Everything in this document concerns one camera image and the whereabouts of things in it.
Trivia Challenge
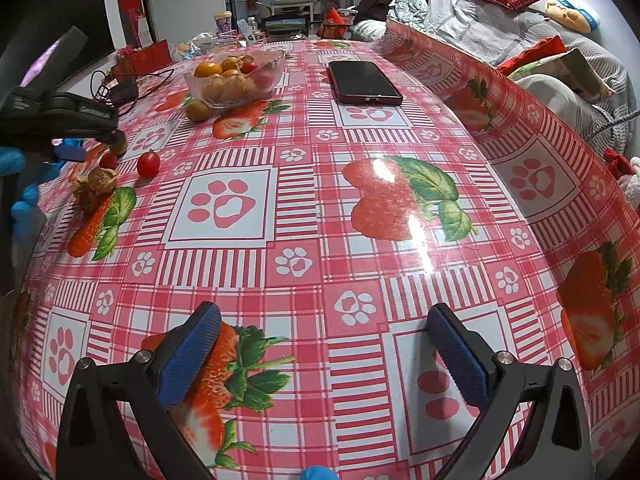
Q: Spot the white green patterned cloth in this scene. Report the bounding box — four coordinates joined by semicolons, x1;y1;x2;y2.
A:
387;0;431;25

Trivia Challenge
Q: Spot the person's right hand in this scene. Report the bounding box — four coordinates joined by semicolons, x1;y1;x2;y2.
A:
299;465;342;480

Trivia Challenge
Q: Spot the red gift bag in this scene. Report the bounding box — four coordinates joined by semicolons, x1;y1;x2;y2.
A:
317;7;353;40

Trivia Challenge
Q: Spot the open magazine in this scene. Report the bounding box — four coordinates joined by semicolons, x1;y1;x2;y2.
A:
515;47;616;101

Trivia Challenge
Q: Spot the dark red smartphone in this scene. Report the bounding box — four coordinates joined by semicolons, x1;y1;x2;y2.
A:
327;60;404;107

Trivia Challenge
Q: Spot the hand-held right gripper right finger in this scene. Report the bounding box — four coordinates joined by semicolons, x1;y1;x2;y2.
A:
426;303;596;480

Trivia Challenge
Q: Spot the red white plush toy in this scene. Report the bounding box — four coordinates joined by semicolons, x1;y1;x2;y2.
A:
602;147;640;201

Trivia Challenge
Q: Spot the heap of small oranges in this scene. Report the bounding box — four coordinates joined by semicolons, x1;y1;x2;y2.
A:
194;54;258;106

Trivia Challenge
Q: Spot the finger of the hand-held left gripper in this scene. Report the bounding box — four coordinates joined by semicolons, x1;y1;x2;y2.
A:
50;127;128;162

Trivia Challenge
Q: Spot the red checked strawberry tablecloth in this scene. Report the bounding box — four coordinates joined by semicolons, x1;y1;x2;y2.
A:
10;17;640;480

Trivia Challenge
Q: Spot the cartoon plush pillow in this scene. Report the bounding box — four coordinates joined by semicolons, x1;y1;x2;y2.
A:
544;0;602;33

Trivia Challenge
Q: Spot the black framed stand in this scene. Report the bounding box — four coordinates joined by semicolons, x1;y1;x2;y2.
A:
262;12;308;38

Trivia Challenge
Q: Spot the white side table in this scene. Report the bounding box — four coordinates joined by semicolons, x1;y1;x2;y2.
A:
267;0;316;17

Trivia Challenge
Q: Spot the white door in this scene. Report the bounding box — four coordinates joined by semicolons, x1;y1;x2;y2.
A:
140;0;226;43

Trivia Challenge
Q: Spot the clear glass bowl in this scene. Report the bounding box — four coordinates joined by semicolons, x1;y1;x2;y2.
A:
184;49;287;110

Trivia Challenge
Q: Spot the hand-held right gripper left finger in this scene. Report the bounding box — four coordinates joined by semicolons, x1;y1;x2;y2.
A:
56;301;222;480

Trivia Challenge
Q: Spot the black power cable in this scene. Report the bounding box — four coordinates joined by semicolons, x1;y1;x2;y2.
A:
90;66;176;106

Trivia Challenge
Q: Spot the dried husk physalis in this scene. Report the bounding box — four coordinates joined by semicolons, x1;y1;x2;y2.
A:
72;167;119;216

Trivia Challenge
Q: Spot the red gift box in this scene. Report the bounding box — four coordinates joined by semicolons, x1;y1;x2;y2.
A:
114;42;173;77

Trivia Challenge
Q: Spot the black television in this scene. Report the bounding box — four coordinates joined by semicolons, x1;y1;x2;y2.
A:
30;0;118;91

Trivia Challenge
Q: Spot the white cushion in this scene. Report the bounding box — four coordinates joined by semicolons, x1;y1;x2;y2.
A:
510;74;601;141

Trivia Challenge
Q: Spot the grey checked shirt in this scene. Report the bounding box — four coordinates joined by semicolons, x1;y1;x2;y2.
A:
425;0;521;61

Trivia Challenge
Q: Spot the person's left hand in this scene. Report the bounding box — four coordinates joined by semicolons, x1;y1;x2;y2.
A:
0;146;51;241

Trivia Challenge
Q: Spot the dark jacket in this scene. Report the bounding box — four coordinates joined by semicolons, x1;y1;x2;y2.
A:
352;0;396;23

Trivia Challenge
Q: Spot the black power adapter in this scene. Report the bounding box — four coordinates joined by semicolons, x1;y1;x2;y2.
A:
109;79;139;106

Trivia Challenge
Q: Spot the grey striped sofa cover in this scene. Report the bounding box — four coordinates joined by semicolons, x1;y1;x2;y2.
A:
425;0;636;156

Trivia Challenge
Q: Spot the clear plastic bag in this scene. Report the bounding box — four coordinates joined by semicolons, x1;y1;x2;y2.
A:
175;32;236;58

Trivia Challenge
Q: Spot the flexible metal hose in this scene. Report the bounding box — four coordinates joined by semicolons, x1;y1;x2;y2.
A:
587;107;640;141

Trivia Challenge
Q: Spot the red green cushion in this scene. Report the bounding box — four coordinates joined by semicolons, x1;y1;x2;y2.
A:
497;35;568;78

